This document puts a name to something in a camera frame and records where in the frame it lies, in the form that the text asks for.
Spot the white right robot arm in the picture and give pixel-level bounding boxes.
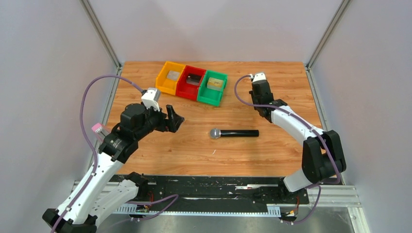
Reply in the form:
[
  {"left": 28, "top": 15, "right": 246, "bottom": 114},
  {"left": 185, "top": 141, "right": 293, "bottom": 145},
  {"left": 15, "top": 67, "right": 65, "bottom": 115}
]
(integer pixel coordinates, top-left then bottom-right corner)
[{"left": 249, "top": 80, "right": 346, "bottom": 192}]

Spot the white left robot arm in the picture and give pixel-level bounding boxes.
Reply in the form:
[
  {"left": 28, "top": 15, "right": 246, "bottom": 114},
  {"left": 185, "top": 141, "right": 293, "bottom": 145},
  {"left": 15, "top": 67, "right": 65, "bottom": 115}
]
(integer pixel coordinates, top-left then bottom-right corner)
[{"left": 42, "top": 103, "right": 185, "bottom": 233}]

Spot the silver VIP card stack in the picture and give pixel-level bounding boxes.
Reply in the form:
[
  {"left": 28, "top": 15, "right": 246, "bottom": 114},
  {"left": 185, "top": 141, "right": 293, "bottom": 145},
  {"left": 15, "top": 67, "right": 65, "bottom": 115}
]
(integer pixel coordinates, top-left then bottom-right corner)
[{"left": 166, "top": 70, "right": 181, "bottom": 82}]

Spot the black VIP card stack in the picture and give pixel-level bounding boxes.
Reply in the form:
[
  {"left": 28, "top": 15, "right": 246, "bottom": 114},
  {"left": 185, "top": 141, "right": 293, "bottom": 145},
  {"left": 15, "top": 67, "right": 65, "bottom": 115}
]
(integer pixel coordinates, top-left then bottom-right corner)
[{"left": 186, "top": 73, "right": 202, "bottom": 86}]

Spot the gold VIP card stack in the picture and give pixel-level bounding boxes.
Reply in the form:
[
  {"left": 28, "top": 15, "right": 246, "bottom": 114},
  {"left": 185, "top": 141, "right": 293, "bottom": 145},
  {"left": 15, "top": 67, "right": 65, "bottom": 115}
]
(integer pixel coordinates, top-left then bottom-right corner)
[{"left": 207, "top": 77, "right": 224, "bottom": 91}]

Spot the red plastic bin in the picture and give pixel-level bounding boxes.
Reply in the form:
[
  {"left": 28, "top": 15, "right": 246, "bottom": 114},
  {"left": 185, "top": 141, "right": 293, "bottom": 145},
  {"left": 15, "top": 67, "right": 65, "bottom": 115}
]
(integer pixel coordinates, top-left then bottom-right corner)
[{"left": 175, "top": 65, "right": 206, "bottom": 101}]

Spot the yellow plastic bin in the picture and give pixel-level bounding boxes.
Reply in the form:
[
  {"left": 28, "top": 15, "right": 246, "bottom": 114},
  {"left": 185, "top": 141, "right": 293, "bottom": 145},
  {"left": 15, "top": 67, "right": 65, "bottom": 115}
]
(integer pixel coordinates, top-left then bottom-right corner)
[{"left": 155, "top": 61, "right": 186, "bottom": 95}]

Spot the pink metronome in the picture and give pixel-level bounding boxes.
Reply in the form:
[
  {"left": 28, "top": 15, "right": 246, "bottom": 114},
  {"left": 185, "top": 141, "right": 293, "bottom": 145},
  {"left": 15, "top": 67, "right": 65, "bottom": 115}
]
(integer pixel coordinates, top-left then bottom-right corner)
[{"left": 91, "top": 123, "right": 111, "bottom": 141}]

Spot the green plastic bin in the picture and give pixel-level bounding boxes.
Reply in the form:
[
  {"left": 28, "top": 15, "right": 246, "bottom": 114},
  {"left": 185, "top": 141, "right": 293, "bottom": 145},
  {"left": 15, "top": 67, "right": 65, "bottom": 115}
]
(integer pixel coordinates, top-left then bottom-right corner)
[{"left": 197, "top": 70, "right": 228, "bottom": 106}]

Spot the black handheld microphone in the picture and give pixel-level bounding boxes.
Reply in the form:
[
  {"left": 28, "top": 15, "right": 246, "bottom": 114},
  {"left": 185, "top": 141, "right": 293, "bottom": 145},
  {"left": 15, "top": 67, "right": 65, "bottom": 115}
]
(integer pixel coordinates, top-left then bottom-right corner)
[{"left": 209, "top": 128, "right": 259, "bottom": 139}]

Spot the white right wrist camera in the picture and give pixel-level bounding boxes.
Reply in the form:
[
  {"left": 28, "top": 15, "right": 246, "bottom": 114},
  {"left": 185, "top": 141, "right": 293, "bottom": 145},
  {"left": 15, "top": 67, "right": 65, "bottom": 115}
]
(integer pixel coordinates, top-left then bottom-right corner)
[{"left": 252, "top": 72, "right": 267, "bottom": 83}]

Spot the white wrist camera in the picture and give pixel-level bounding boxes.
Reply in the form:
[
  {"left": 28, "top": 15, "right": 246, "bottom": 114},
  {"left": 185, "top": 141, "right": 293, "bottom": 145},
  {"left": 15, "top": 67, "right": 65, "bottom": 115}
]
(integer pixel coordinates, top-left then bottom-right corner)
[
  {"left": 252, "top": 72, "right": 267, "bottom": 83},
  {"left": 141, "top": 87, "right": 161, "bottom": 112}
]

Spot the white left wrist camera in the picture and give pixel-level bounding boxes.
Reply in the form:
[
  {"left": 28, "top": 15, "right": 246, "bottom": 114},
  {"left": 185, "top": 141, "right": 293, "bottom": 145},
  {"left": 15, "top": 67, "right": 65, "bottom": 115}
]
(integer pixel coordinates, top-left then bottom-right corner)
[{"left": 141, "top": 87, "right": 161, "bottom": 112}]

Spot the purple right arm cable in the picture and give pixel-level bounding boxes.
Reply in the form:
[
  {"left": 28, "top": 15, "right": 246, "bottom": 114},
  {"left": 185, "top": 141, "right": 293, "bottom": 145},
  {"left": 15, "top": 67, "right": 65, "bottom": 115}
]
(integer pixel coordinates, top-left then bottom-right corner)
[{"left": 234, "top": 74, "right": 343, "bottom": 225}]

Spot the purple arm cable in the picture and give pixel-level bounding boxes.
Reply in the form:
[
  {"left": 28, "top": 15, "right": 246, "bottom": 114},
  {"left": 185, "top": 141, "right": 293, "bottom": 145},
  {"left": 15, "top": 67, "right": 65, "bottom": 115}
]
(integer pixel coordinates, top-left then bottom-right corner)
[
  {"left": 50, "top": 74, "right": 180, "bottom": 233},
  {"left": 234, "top": 74, "right": 343, "bottom": 225}
]

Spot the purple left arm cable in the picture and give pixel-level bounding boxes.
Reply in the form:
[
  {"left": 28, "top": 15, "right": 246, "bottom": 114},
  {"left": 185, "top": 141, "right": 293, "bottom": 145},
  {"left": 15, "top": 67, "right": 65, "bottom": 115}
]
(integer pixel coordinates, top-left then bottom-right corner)
[{"left": 50, "top": 74, "right": 180, "bottom": 233}]

